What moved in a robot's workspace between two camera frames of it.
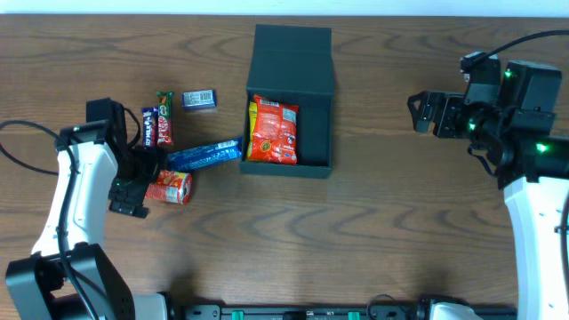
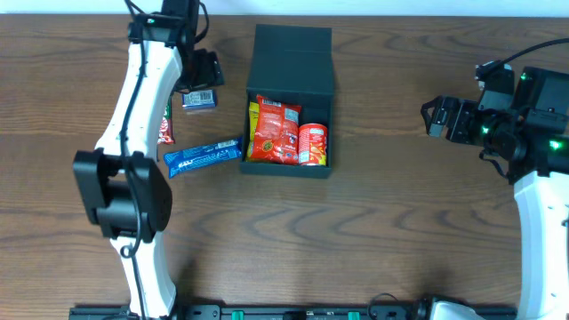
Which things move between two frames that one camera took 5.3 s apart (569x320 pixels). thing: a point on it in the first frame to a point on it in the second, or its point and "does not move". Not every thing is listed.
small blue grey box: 199,100 does not move
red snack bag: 274,132 does not move
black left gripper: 129,198 to 203,70
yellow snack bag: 252,111 does not move
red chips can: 172,187 to 313,141
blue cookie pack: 212,153 does not move
